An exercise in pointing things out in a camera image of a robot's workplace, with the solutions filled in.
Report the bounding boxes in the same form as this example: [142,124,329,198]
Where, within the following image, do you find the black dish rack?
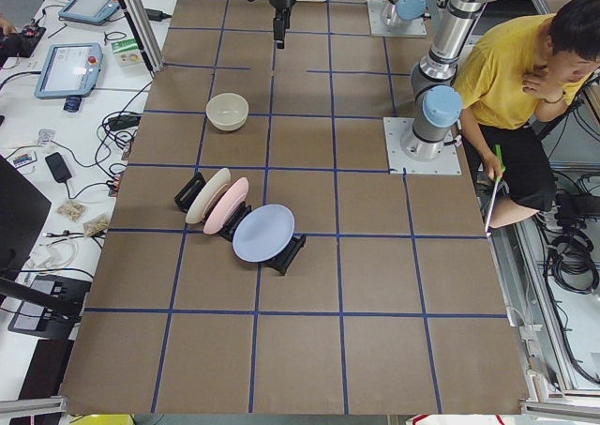
[174,173,307,276]

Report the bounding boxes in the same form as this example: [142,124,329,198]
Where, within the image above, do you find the blue plate in rack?
[232,205,295,263]

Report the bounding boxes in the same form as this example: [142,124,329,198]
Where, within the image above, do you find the aluminium frame post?
[117,0,164,73]

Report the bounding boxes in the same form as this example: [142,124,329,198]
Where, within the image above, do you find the cream ceramic bowl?
[205,93,249,131]

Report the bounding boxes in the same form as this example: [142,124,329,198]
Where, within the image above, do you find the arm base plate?
[367,0,427,38]
[383,117,462,175]

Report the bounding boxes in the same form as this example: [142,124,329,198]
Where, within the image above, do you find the black monitor stand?
[1,159,91,340]

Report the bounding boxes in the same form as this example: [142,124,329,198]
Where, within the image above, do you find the pink plate in rack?
[202,177,249,235]

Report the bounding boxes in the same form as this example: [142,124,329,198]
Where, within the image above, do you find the green white small box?
[111,38,143,68]

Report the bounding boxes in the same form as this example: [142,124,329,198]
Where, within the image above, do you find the far teach pendant tablet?
[58,0,120,25]

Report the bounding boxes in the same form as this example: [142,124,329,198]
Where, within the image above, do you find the cream plate in rack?
[186,167,231,224]

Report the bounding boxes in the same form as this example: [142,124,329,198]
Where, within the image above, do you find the near teach pendant tablet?
[35,42,103,99]

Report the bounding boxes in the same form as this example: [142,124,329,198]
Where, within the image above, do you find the person in yellow shirt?
[454,0,599,229]

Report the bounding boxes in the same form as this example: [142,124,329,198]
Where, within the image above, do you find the teach pendant tablet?
[35,42,103,99]
[58,0,120,25]

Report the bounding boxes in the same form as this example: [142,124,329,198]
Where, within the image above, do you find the black power adapter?
[107,114,141,132]

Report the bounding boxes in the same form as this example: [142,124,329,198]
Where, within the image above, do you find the black smartphone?
[45,152,72,183]

